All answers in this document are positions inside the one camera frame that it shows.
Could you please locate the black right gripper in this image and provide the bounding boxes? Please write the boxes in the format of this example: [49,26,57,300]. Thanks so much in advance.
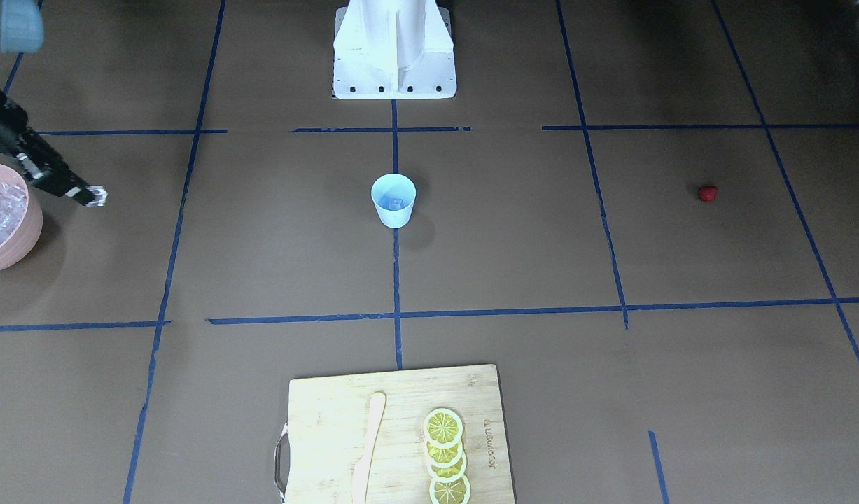
[0,90,97,207]

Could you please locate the red strawberry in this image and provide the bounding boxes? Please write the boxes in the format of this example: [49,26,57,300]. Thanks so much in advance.
[697,185,718,203]

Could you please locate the light blue cup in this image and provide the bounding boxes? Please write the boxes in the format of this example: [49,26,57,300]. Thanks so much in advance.
[370,174,417,229]

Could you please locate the pink bowl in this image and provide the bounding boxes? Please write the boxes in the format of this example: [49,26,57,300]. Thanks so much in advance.
[0,164,43,271]

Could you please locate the yellow plastic knife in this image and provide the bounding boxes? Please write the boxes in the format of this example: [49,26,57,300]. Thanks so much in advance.
[350,391,386,503]

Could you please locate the wooden cutting board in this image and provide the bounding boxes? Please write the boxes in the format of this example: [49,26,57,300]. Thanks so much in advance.
[277,364,515,503]

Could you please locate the lemon slice top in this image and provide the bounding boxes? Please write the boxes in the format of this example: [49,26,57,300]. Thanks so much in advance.
[422,407,464,449]

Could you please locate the lemon slice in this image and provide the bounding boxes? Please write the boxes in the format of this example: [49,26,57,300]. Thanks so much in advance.
[426,455,468,484]
[428,475,471,504]
[422,407,464,449]
[425,441,463,468]

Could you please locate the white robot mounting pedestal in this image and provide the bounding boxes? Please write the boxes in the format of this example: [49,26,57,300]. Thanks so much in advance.
[331,1,457,100]

